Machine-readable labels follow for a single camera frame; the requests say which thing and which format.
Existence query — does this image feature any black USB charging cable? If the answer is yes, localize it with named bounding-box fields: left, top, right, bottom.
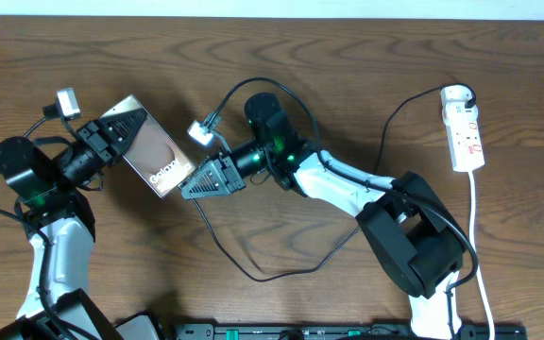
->
left=179, top=82, right=478, bottom=283

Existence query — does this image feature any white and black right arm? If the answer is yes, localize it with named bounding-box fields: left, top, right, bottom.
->
left=180, top=93, right=470, bottom=339

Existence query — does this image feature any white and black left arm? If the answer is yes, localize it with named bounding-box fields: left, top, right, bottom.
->
left=0, top=109, right=164, bottom=339

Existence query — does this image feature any white charger adapter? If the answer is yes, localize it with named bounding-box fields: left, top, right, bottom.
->
left=442, top=101, right=479, bottom=127

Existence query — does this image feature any white power strip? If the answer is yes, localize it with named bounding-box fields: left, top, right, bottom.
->
left=440, top=85, right=485, bottom=173

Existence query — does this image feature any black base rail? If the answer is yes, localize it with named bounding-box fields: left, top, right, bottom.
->
left=173, top=322, right=528, bottom=340

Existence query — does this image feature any white power strip cord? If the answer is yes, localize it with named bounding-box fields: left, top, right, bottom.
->
left=467, top=170, right=497, bottom=340

